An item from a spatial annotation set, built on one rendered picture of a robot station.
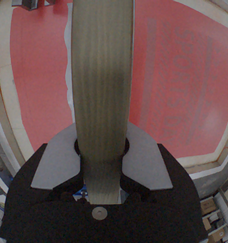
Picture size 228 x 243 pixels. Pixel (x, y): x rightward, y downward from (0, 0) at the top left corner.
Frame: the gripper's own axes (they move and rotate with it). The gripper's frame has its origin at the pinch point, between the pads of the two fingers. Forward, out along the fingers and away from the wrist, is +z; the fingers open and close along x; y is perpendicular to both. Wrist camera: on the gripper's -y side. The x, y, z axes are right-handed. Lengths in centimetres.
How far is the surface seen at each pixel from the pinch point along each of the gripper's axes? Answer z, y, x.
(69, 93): 13.4, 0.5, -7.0
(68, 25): 13.2, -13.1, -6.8
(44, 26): 13.4, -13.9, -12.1
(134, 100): 13.5, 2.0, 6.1
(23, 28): 13.4, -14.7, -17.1
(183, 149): 13.6, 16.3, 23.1
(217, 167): 10, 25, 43
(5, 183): 5.5, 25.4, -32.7
